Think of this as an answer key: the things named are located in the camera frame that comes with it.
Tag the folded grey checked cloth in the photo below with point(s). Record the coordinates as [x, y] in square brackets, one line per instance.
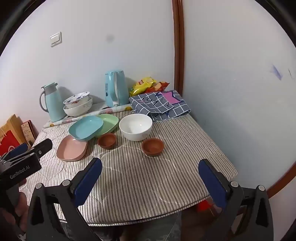
[161, 109]

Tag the striped grey tablecloth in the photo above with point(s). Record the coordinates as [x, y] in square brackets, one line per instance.
[138, 180]

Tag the wooden door frame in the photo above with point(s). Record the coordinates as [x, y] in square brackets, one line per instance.
[177, 46]

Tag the blue plate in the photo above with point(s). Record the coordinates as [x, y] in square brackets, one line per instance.
[84, 128]

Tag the light blue thermos jug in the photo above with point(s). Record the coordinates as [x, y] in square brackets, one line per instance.
[54, 104]

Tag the person's left hand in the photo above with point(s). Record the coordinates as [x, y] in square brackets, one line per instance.
[22, 204]

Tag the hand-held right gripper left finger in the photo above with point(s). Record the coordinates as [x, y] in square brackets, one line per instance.
[89, 183]

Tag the white light switch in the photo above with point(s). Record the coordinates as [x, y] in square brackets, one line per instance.
[56, 39]

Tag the brown paper bag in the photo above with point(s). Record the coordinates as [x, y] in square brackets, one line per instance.
[13, 122]

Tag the red snack bag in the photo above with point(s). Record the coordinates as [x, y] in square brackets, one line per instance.
[159, 87]

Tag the wooden baseboard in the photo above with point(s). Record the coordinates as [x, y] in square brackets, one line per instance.
[281, 185]

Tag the yellow snack bag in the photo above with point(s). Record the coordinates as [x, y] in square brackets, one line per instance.
[141, 87]

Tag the brown printed box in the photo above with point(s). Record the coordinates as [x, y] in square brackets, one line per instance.
[28, 132]

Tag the large floral white bowl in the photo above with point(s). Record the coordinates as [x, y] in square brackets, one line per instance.
[78, 111]

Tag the blue patterned white bowl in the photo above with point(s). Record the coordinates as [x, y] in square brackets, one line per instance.
[77, 98]

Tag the pink plate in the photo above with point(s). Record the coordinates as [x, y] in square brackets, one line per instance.
[70, 150]

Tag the green plate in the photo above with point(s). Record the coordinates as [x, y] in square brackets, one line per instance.
[109, 124]

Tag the small brown bowl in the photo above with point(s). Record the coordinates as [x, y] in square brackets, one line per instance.
[106, 140]
[152, 146]

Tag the red object under table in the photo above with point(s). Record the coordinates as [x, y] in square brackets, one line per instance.
[204, 206]

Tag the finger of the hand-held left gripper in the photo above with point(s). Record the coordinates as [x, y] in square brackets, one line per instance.
[44, 144]
[18, 149]

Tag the rolled floral plastic sheet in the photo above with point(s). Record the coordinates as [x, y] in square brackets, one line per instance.
[69, 119]

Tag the light blue electric kettle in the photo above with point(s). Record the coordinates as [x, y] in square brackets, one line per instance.
[115, 88]

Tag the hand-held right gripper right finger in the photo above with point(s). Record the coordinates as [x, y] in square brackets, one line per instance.
[211, 183]

